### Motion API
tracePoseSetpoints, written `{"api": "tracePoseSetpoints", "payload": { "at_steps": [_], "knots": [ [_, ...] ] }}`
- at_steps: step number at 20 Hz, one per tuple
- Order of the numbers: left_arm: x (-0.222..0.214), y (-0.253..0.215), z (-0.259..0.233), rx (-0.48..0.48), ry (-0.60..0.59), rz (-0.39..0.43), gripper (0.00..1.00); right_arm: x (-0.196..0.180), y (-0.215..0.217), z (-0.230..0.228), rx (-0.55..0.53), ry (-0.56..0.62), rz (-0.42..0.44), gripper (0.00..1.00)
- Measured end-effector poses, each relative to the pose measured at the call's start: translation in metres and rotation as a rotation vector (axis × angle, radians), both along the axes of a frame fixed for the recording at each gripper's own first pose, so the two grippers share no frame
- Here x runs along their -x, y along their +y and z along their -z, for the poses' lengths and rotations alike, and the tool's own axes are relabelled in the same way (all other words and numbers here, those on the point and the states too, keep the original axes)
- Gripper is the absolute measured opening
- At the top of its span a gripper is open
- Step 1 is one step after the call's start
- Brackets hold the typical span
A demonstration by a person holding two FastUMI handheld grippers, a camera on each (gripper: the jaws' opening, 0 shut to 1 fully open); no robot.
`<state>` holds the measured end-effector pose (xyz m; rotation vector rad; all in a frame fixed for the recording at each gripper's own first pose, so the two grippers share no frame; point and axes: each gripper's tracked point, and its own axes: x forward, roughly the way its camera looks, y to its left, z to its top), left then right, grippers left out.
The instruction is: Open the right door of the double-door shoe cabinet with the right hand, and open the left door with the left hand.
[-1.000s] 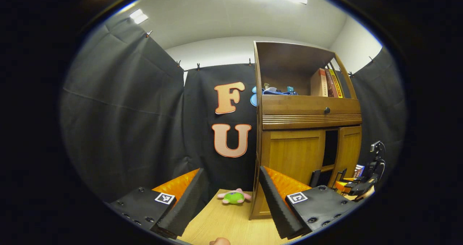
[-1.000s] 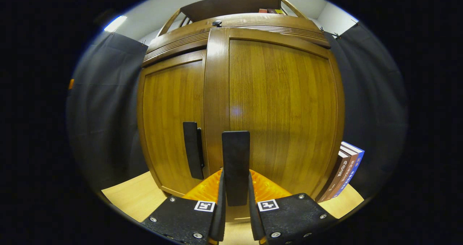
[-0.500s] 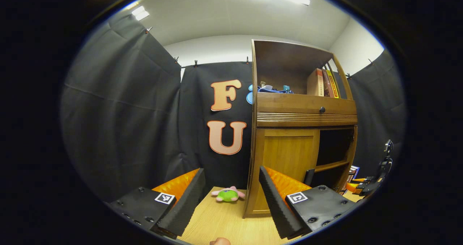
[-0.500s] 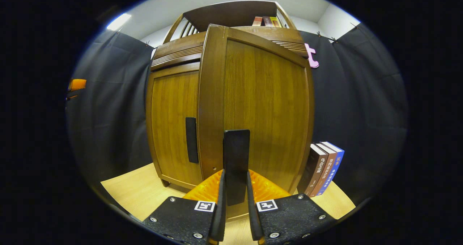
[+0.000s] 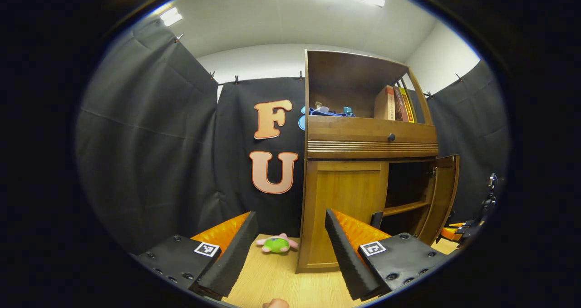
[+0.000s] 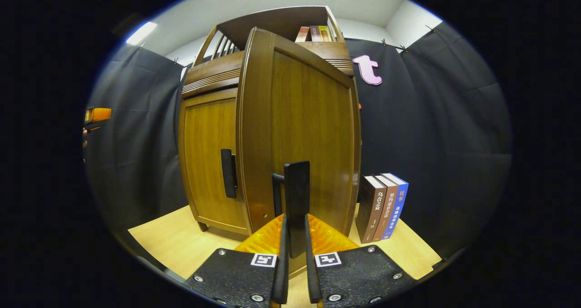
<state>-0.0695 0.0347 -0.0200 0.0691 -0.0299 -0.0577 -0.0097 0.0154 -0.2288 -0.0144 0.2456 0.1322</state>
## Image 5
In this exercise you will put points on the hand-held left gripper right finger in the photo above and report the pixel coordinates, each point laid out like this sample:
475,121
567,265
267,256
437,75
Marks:
345,258

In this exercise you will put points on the green pink plush toy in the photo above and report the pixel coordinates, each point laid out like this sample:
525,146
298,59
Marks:
277,245

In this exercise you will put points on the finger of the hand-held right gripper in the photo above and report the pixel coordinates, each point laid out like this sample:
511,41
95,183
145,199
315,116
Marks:
454,234

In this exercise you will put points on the small teal item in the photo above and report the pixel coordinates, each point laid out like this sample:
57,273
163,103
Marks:
347,110

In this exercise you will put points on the dark red book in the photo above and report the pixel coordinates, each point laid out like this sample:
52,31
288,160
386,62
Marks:
400,108

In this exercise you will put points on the yellow book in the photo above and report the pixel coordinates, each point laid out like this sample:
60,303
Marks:
407,110

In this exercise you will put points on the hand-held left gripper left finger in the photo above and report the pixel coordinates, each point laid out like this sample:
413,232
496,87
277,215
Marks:
236,253

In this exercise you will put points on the wooden double-door shoe cabinet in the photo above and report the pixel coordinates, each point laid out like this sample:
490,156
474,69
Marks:
345,76

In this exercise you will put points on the wooden cabinet drawer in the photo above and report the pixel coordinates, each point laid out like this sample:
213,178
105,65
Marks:
345,130

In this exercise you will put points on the wooden cabinet door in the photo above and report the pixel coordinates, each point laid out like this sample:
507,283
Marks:
349,190
442,194

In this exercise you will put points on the ceiling light panel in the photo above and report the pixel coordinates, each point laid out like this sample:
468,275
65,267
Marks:
171,16

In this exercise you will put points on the small white bottle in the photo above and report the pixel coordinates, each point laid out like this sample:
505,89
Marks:
319,104

